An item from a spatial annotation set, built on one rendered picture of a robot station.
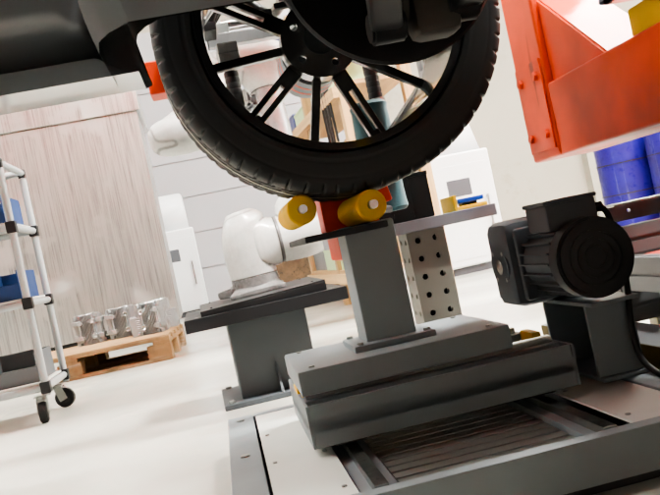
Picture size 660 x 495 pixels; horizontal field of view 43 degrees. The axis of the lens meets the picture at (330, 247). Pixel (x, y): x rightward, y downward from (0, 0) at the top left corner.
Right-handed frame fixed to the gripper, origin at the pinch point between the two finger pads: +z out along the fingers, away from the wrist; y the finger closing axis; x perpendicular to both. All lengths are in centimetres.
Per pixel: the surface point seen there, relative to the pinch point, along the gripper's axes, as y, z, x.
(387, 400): -11, 59, -68
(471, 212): -52, 1, -39
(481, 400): -28, 59, -72
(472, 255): -168, -385, -72
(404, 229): -34, 1, -39
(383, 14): -15, 98, -11
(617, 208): -78, 24, -45
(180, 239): 45, -638, -8
